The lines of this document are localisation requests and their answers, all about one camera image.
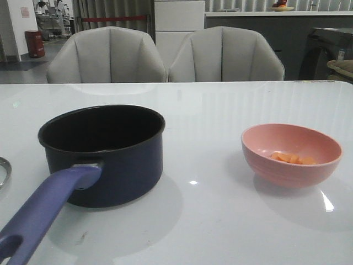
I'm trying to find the dark appliance cabinet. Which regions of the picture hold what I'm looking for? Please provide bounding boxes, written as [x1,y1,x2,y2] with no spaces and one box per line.
[298,28,352,80]

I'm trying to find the left grey upholstered chair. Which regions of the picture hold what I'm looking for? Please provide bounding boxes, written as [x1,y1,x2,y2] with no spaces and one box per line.
[46,26,167,83]

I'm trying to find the grey kitchen counter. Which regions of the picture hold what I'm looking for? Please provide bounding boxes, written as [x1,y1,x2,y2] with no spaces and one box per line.
[205,11,352,80]

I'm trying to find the fruit plate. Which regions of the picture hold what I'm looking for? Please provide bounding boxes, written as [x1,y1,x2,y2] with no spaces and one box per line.
[270,0,294,12]

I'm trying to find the glass pot lid blue knob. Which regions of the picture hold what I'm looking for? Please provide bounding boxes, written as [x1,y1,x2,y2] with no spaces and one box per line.
[0,157,12,189]

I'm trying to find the white refrigerator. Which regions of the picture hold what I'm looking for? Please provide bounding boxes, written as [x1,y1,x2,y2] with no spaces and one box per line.
[154,1,205,68]

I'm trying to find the beige cushion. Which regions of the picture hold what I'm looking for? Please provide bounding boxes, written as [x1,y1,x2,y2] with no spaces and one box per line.
[327,59,353,84]

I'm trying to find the red bin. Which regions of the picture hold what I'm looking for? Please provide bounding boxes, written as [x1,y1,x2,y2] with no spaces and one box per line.
[25,30,45,58]

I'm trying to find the orange ham slices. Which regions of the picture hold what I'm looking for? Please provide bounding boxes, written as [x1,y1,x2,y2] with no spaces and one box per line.
[270,152,316,165]

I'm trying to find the pink bowl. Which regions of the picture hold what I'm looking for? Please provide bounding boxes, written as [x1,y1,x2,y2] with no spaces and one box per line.
[241,124,343,188]

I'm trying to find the red barrier belt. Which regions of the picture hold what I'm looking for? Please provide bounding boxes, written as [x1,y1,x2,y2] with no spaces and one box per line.
[81,15,148,23]

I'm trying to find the right grey upholstered chair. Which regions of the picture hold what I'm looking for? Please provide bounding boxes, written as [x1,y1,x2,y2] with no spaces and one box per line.
[168,26,285,82]

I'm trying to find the grey upholstered chair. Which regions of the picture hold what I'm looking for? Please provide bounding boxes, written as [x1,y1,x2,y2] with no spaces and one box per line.
[168,26,285,82]
[46,26,167,83]

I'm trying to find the grey folding curtain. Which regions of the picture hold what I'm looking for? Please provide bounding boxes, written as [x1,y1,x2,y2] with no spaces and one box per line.
[72,0,155,39]

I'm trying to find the dark blue saucepan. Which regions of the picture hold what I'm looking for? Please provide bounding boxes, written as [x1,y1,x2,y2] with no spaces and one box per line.
[1,105,165,264]

